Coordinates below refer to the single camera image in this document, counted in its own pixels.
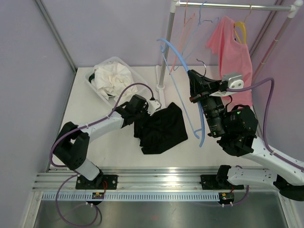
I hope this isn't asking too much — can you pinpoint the metal clothes rack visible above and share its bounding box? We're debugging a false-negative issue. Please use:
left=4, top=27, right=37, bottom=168
left=154, top=0, right=304, bottom=117

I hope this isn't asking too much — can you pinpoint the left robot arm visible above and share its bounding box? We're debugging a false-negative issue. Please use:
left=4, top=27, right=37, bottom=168
left=52, top=95, right=149, bottom=190

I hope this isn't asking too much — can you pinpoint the green and white raglan shirt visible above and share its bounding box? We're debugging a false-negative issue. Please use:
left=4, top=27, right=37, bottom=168
left=88, top=74, right=95, bottom=83

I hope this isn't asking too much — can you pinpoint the black t shirt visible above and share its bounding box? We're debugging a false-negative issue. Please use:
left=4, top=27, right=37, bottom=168
left=133, top=101, right=189, bottom=155

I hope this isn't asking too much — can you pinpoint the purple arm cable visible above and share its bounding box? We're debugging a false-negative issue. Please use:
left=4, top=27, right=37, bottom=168
left=48, top=82, right=155, bottom=226
left=197, top=77, right=304, bottom=206

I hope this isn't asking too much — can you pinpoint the aluminium corner frame post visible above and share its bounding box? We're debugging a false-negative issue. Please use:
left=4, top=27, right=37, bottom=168
left=33, top=0, right=77, bottom=74

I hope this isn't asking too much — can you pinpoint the yellow hanger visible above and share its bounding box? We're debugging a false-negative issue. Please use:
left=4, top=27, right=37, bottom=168
left=234, top=3, right=252, bottom=44

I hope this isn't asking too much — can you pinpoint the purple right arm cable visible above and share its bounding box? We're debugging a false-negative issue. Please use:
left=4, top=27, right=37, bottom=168
left=197, top=77, right=304, bottom=206

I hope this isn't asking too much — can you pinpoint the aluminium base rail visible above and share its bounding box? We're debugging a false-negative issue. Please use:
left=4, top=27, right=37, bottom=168
left=32, top=152, right=291, bottom=192

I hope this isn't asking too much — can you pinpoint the pink t shirt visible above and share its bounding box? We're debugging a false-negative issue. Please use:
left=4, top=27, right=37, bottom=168
left=205, top=16, right=254, bottom=112

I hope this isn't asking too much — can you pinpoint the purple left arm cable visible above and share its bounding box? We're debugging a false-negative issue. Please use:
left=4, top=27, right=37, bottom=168
left=48, top=82, right=155, bottom=226

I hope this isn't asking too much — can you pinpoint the white plastic basket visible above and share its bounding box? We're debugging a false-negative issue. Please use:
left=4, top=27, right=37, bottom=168
left=84, top=57, right=148, bottom=107

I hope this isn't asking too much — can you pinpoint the aluminium right frame post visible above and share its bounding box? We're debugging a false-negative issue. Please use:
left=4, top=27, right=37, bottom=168
left=249, top=10, right=277, bottom=58

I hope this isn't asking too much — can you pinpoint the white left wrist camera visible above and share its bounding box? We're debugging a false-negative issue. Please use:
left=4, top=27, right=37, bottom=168
left=149, top=98, right=162, bottom=112

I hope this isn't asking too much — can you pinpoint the white slotted cable duct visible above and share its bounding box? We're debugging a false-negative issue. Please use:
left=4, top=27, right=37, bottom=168
left=42, top=191, right=219, bottom=202

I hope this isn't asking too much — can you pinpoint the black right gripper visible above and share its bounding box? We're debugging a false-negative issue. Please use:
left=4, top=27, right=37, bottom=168
left=190, top=70, right=228, bottom=136

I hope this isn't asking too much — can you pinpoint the white tank top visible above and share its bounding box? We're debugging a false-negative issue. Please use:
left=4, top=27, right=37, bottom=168
left=92, top=61, right=134, bottom=100

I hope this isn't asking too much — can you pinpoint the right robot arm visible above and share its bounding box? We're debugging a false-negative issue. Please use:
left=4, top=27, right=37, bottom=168
left=188, top=70, right=304, bottom=201

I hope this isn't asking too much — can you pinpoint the pink wire hanger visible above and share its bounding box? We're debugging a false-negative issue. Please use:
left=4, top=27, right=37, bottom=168
left=169, top=0, right=197, bottom=75

